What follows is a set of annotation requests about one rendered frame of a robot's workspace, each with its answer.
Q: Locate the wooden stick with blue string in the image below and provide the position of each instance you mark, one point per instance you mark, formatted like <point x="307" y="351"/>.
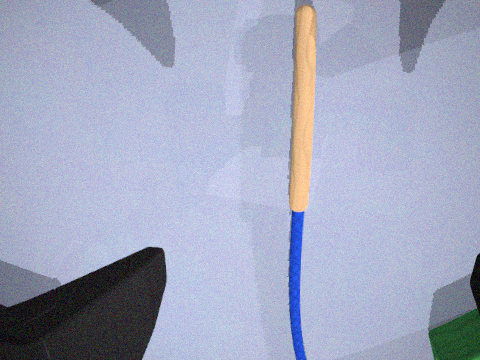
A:
<point x="302" y="125"/>

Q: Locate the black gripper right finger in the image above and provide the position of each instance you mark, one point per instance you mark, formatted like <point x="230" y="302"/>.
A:
<point x="475" y="281"/>

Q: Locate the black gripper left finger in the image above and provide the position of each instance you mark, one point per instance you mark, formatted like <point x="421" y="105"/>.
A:
<point x="108" y="314"/>

